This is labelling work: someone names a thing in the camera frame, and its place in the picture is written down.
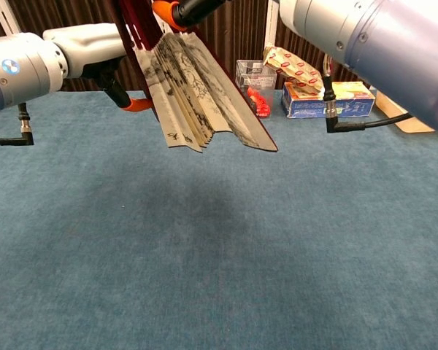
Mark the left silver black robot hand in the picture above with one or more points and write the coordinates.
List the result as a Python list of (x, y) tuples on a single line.
[(87, 47)]

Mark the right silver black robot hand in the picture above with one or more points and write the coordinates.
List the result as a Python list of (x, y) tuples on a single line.
[(190, 11)]

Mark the white paper red-ribbed folding fan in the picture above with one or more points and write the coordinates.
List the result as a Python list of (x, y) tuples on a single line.
[(190, 91)]

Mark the left purple silver robot arm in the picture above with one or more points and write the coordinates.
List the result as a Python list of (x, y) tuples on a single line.
[(18, 69)]

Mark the right purple silver robot arm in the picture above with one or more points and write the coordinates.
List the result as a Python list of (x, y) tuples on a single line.
[(387, 43)]

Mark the clear plastic box red contents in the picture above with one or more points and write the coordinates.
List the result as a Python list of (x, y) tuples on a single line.
[(257, 73)]

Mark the gold snack bag red print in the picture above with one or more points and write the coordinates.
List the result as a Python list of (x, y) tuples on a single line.
[(295, 69)]

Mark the blue cardboard tissue box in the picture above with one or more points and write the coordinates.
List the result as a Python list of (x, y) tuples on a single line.
[(350, 104)]

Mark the cream plastic tray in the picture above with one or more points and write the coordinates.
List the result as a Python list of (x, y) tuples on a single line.
[(394, 113)]

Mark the white screen frame post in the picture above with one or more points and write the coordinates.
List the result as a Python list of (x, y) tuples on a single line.
[(272, 36), (3, 16)]

